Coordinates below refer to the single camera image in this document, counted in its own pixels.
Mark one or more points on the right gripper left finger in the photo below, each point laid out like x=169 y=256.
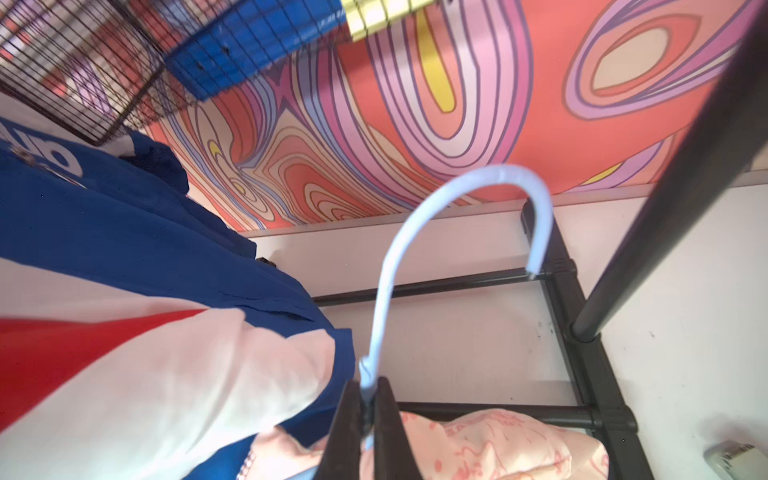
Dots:
x=341 y=457

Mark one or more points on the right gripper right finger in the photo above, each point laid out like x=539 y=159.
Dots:
x=393 y=457

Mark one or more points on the pink printed jacket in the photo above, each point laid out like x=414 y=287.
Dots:
x=489 y=444

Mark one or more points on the light blue hanger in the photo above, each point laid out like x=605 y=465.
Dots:
x=474 y=341

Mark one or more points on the blue red white jacket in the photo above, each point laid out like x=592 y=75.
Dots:
x=141 y=338

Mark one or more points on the blue brush in basket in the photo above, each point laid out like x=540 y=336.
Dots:
x=252 y=36

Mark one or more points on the black clothes rack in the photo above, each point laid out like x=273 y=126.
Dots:
x=728 y=133

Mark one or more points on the black wire basket back wall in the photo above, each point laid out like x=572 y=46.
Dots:
x=96 y=68

